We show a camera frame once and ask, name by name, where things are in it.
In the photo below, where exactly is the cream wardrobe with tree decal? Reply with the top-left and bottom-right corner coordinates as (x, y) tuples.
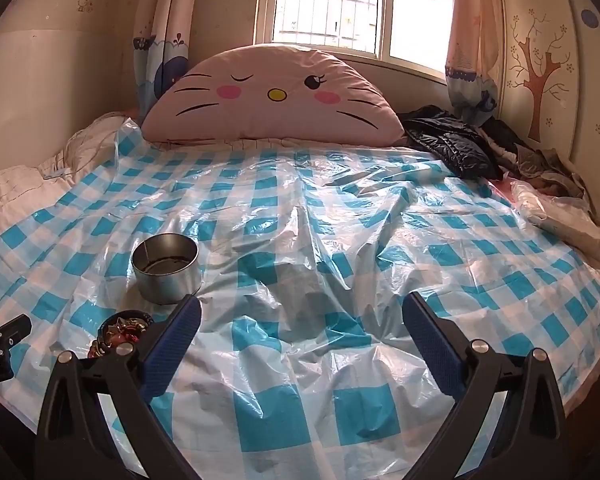
(496, 0), (600, 173)

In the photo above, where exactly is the white quilt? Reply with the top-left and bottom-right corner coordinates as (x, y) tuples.
(0, 109), (147, 238)

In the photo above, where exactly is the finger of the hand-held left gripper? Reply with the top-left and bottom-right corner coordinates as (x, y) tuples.
(0, 313), (34, 355)

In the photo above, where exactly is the pink curtain with blue whale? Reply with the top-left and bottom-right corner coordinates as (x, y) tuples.
(132, 0), (197, 122)

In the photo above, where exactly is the white plastic bag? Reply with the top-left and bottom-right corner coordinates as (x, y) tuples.
(509, 179), (600, 262)

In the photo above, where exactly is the pink cat face pillow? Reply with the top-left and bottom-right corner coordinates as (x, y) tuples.
(140, 43), (406, 149)

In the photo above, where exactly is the window with metal bars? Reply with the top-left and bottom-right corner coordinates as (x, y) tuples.
(253, 0), (454, 80)

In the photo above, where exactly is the pink curtain with blue boat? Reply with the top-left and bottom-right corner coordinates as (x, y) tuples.
(444, 0), (504, 127)

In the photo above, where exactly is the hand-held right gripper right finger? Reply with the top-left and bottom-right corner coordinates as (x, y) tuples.
(401, 291), (568, 480)

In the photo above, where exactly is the black puffer jacket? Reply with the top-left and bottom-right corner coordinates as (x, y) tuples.
(402, 104), (504, 181)

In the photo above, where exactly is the round metal tin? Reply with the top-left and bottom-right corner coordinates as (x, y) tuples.
(131, 233), (203, 305)

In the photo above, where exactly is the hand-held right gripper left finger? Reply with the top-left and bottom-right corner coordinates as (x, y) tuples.
(34, 294), (203, 480)

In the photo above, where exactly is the pile of dark clothes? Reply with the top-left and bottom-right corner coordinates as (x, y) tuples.
(480, 116), (600, 228)

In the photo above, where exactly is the blue checkered plastic sheet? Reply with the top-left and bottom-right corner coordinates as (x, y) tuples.
(0, 117), (600, 480)

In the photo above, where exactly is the pile of beaded bracelets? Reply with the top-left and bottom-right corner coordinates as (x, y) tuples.
(87, 310), (156, 361)

